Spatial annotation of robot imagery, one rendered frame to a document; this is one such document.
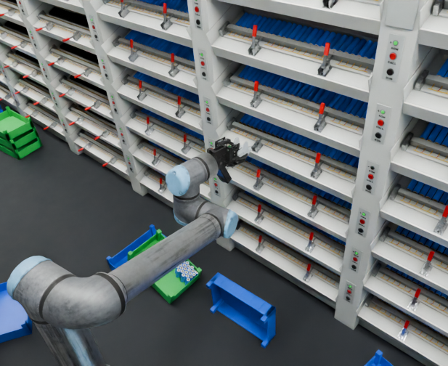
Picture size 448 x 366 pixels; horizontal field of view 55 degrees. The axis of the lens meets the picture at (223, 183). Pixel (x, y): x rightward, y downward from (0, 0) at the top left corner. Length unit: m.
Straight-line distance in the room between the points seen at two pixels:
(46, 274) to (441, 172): 1.05
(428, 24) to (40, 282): 1.07
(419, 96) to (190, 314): 1.33
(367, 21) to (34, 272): 1.01
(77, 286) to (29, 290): 0.11
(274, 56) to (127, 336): 1.32
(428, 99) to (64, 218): 2.05
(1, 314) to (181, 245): 1.30
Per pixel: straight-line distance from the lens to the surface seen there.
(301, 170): 1.59
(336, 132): 1.44
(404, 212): 1.48
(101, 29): 2.16
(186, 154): 2.05
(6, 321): 2.32
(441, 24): 1.18
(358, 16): 1.23
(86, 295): 1.03
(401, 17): 1.18
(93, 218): 2.60
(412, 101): 1.26
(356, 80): 1.32
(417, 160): 1.36
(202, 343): 1.96
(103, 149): 2.88
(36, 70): 3.16
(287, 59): 1.44
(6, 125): 3.43
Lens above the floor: 1.69
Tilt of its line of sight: 40 degrees down
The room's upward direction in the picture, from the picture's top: 5 degrees counter-clockwise
